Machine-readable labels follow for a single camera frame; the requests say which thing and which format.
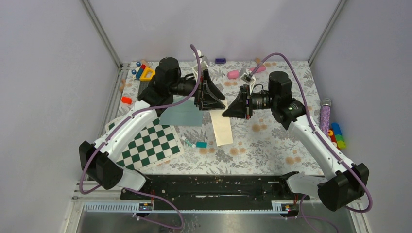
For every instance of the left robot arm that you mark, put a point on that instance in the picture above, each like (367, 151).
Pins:
(98, 159)

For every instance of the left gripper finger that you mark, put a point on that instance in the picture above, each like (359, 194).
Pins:
(212, 104)
(212, 87)

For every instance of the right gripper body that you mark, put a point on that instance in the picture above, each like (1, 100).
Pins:
(249, 109)

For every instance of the green white glue stick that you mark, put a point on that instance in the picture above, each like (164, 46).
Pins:
(188, 142)

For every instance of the green white checkerboard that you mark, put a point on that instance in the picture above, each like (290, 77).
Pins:
(152, 146)

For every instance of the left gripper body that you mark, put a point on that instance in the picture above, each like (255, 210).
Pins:
(199, 94)

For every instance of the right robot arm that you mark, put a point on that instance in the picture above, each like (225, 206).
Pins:
(343, 181)

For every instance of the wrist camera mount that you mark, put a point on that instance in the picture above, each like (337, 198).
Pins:
(204, 63)
(246, 76)

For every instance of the small red block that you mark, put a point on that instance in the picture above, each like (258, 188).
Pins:
(126, 100)

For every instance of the purple small brick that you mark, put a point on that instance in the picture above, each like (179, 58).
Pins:
(220, 60)

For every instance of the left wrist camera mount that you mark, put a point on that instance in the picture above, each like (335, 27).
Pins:
(204, 63)

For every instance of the pink cylinder marker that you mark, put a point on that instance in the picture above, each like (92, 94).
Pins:
(234, 74)

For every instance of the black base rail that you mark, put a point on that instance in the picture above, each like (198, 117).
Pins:
(222, 192)

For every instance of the small teal block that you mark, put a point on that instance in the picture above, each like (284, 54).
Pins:
(201, 144)

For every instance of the yellow triangle toy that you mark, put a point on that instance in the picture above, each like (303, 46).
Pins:
(147, 74)

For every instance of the purple glitter tube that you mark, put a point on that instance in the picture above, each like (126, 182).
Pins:
(325, 113)

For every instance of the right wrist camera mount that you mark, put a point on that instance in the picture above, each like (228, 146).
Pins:
(246, 76)

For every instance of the colourful stacked brick toy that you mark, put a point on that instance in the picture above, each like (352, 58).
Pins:
(336, 136)

